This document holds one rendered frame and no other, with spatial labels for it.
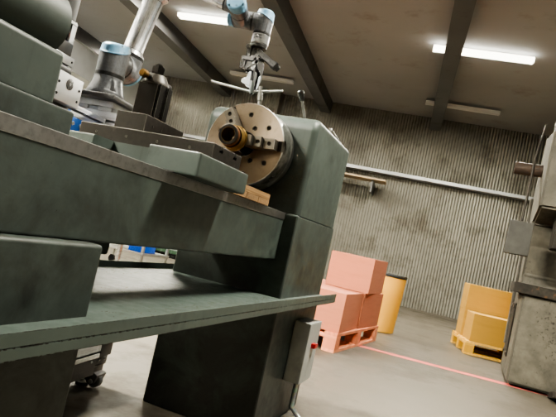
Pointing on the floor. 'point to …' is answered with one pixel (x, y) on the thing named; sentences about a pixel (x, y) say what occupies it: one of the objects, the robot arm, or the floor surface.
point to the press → (534, 281)
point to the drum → (390, 302)
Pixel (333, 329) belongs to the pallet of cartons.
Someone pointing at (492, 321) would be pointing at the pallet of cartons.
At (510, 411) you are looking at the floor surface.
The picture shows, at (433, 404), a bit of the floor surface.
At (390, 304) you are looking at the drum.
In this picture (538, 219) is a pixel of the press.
